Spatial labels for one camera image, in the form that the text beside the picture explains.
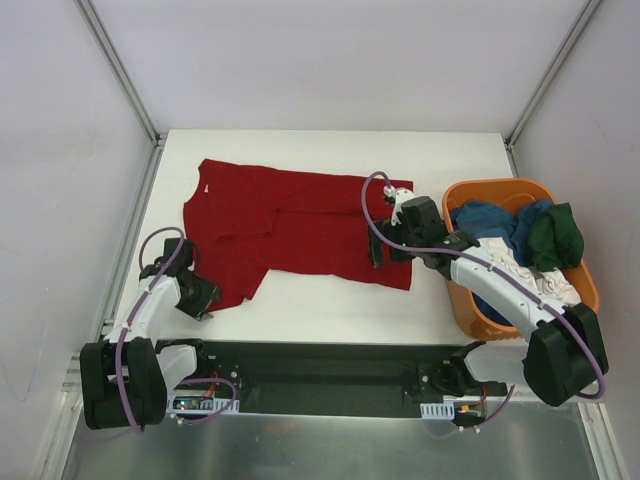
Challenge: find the red t-shirt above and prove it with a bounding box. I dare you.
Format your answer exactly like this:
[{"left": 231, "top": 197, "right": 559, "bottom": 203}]
[{"left": 183, "top": 159, "right": 412, "bottom": 311}]

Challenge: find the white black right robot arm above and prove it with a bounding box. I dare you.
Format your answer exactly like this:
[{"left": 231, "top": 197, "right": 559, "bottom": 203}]
[{"left": 360, "top": 180, "right": 609, "bottom": 407}]

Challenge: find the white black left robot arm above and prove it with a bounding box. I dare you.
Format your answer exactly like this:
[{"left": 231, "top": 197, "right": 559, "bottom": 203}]
[{"left": 79, "top": 237, "right": 220, "bottom": 432}]

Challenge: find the blue t-shirt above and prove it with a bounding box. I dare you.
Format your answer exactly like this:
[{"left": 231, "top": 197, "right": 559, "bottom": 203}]
[{"left": 448, "top": 199, "right": 555, "bottom": 329}]

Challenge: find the orange plastic laundry basket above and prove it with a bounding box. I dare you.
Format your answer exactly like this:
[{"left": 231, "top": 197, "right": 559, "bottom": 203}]
[{"left": 442, "top": 178, "right": 600, "bottom": 340}]

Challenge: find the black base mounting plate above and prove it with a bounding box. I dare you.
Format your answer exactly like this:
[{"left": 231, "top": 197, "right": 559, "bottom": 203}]
[{"left": 185, "top": 341, "right": 507, "bottom": 418}]

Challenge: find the green t-shirt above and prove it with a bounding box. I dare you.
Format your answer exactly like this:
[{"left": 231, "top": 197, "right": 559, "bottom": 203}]
[{"left": 527, "top": 203, "right": 585, "bottom": 272}]

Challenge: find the white t-shirt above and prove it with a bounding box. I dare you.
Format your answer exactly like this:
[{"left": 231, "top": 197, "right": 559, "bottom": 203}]
[{"left": 479, "top": 237, "right": 582, "bottom": 306}]

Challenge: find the aluminium front rail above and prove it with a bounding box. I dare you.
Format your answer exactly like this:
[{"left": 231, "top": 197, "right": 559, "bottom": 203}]
[{"left": 59, "top": 349, "right": 609, "bottom": 401}]

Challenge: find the left white cable duct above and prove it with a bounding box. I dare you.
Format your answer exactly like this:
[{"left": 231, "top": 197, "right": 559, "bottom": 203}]
[{"left": 167, "top": 395, "right": 240, "bottom": 416}]

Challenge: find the white cable duct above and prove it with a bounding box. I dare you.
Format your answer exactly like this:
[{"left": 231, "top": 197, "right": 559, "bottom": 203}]
[
  {"left": 420, "top": 401, "right": 455, "bottom": 421},
  {"left": 167, "top": 395, "right": 240, "bottom": 416}
]

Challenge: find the left aluminium frame post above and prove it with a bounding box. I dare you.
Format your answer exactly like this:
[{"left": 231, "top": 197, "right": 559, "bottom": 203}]
[{"left": 74, "top": 0, "right": 166, "bottom": 146}]

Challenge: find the aluminium frame post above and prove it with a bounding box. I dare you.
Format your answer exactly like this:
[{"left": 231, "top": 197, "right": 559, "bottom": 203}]
[
  {"left": 504, "top": 0, "right": 605, "bottom": 152},
  {"left": 74, "top": 0, "right": 166, "bottom": 146}
]

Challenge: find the right white cable duct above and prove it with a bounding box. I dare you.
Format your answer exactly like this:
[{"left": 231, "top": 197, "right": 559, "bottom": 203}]
[{"left": 420, "top": 401, "right": 455, "bottom": 421}]

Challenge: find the right aluminium frame post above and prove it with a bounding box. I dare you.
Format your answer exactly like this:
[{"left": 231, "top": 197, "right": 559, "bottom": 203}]
[{"left": 504, "top": 0, "right": 605, "bottom": 152}]

